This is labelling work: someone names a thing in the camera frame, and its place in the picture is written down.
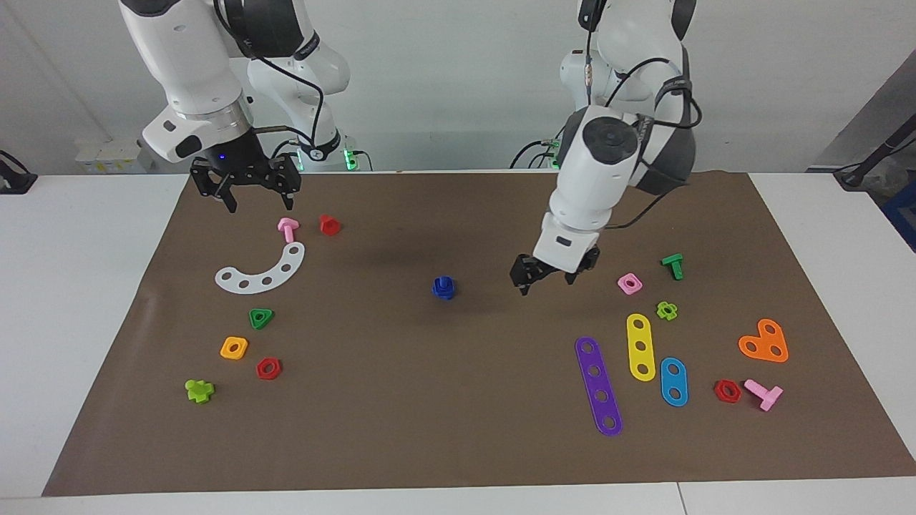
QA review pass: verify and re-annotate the white curved perforated strip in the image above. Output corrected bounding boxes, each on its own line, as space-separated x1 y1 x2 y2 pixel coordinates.
215 242 306 295

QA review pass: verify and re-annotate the yellow three-hole strip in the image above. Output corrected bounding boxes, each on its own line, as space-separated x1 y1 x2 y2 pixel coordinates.
625 313 657 383

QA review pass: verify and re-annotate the brown table mat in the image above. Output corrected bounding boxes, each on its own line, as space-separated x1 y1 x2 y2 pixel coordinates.
42 172 916 497

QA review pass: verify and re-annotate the purple four-hole strip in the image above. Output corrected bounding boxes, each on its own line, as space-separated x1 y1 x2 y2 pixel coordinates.
574 336 624 437

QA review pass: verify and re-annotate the blue two-hole strip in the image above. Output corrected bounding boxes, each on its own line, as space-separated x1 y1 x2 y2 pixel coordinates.
659 357 689 408

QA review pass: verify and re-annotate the orange heart plate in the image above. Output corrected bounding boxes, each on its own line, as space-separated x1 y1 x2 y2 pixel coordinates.
738 318 789 363

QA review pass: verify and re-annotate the black clamp device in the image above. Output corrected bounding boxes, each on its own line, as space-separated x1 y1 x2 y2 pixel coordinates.
0 149 38 195

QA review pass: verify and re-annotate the black stand pole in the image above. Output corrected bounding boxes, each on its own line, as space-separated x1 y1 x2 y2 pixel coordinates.
834 113 916 191

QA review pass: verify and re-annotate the blue crate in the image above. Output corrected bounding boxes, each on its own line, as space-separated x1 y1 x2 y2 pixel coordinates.
882 180 916 252

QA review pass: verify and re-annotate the black right base cable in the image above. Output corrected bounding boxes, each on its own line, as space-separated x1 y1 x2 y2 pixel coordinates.
272 137 304 172

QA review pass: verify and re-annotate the black base cable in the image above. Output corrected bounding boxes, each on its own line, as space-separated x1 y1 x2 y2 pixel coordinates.
510 138 566 171
272 137 304 172

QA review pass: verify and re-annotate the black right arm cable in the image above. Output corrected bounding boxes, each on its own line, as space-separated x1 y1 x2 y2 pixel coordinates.
213 0 327 162

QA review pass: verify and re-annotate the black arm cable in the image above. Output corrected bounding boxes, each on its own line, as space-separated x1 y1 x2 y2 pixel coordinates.
213 0 327 162
581 0 701 231

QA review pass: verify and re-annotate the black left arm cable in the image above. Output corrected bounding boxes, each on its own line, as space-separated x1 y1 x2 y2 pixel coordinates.
581 0 701 231

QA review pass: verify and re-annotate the black left base cable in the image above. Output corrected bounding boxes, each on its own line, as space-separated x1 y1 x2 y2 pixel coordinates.
510 138 566 171

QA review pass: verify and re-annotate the white wall socket box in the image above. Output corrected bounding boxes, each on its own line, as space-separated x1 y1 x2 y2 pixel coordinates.
74 139 155 175

